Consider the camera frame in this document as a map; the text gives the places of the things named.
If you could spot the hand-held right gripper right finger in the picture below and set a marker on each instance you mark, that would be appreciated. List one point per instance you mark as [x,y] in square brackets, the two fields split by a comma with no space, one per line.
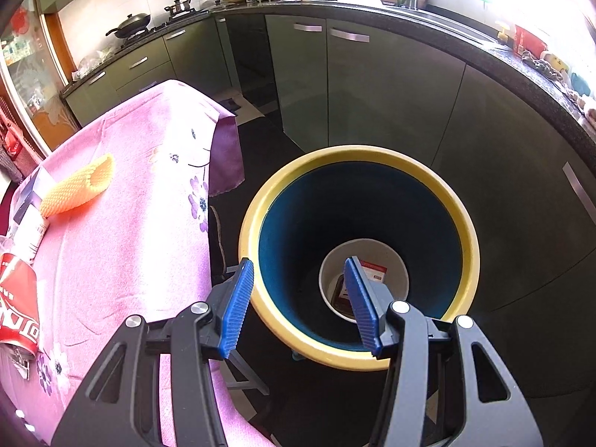
[364,309]

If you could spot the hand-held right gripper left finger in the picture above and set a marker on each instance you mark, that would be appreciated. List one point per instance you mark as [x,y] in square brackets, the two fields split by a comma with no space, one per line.
[237,309]

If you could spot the dark brown wrapper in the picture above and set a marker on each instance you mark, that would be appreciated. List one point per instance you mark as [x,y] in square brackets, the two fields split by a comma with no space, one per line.
[341,294]

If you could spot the red and white card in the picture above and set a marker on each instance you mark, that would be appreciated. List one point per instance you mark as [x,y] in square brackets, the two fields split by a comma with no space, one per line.
[375,271]

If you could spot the yellow rimmed trash bin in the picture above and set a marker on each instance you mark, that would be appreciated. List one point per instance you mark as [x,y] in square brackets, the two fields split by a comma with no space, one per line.
[358,154]

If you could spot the orange foam fruit net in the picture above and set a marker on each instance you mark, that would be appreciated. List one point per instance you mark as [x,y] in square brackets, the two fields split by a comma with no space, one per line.
[74,191]

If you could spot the white plastic bottle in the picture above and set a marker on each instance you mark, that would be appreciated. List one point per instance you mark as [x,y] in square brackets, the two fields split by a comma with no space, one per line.
[32,233]

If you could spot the red snack packet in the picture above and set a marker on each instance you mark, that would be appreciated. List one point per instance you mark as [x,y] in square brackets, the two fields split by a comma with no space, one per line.
[18,298]

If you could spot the pink floral tablecloth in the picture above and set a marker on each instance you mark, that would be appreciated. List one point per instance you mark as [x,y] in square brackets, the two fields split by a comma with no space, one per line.
[130,223]

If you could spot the dark floor mat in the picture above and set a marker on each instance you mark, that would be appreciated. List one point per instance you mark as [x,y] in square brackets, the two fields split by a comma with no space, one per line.
[231,104]

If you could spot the green kitchen base cabinets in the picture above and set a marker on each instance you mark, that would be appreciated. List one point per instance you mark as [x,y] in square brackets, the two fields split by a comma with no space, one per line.
[372,93]

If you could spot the black built-in dishwasher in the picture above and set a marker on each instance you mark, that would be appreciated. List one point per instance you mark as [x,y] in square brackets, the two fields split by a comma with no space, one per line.
[254,65]

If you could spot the clear plastic bag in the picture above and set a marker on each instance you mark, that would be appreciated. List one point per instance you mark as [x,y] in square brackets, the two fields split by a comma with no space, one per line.
[95,63]

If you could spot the black kitchen countertop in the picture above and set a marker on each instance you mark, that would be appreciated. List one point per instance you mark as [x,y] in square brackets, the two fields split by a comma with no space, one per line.
[465,42]

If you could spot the gas stove top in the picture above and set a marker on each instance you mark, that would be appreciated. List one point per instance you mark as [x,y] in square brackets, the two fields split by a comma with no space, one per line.
[160,29]

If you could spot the steel kitchen sink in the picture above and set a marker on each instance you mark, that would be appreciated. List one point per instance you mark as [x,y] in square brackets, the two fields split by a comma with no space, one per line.
[437,21]

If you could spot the black wok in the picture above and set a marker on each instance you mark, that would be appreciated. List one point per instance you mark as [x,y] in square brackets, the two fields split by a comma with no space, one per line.
[132,22]

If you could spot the glass sliding door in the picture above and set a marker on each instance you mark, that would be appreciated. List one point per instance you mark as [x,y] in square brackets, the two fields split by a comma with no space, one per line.
[28,70]

